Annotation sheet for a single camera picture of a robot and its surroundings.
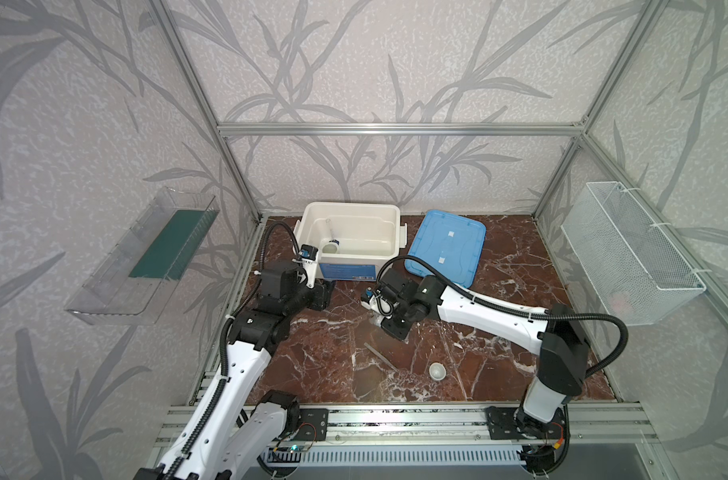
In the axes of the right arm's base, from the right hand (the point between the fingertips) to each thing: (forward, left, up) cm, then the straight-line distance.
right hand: (388, 316), depth 81 cm
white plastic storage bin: (+35, +12, -10) cm, 38 cm away
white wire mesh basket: (0, -52, +23) cm, 57 cm away
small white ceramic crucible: (-12, -14, -10) cm, 21 cm away
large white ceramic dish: (+31, +21, -9) cm, 39 cm away
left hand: (+7, +15, +13) cm, 21 cm away
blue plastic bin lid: (+36, -23, -12) cm, 44 cm away
